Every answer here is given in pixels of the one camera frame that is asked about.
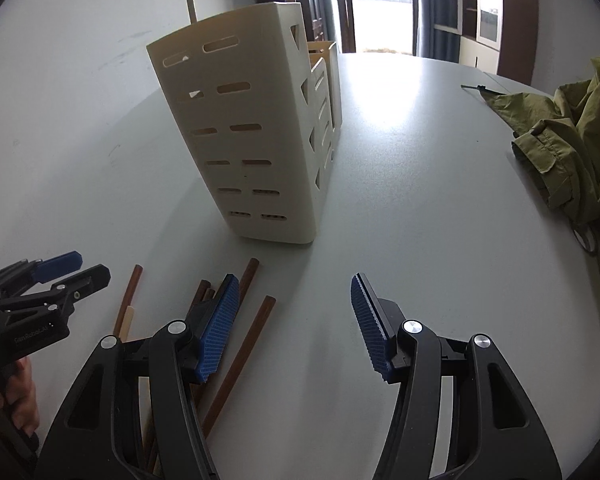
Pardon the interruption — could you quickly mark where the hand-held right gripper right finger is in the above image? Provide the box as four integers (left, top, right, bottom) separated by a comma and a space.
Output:
350, 272, 563, 480

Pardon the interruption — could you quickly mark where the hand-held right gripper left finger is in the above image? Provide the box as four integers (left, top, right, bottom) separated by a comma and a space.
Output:
32, 274, 241, 480

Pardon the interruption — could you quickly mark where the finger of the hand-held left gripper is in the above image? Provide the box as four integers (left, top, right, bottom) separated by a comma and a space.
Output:
0, 263, 112, 314
0, 251, 84, 295

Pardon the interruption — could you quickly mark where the cream plastic utensil holder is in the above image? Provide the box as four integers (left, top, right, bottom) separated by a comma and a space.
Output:
146, 1, 343, 246

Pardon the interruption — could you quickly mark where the person's left hand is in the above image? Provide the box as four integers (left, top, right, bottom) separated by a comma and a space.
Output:
0, 355, 40, 441

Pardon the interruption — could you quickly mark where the olive green jacket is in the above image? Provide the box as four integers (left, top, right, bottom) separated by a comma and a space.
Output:
482, 50, 600, 311

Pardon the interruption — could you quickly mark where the grey blue curtain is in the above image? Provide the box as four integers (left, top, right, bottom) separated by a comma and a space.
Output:
412, 0, 462, 64

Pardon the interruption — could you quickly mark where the bright glass door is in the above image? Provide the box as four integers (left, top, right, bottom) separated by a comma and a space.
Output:
344, 0, 414, 54

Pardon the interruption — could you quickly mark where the dark wooden cabinet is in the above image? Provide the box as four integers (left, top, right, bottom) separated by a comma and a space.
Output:
295, 0, 348, 54

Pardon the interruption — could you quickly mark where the white cabinet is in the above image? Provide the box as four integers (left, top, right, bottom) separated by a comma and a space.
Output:
455, 0, 504, 77

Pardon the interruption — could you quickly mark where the brown wooden door panel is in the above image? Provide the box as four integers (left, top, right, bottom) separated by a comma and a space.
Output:
497, 0, 539, 87

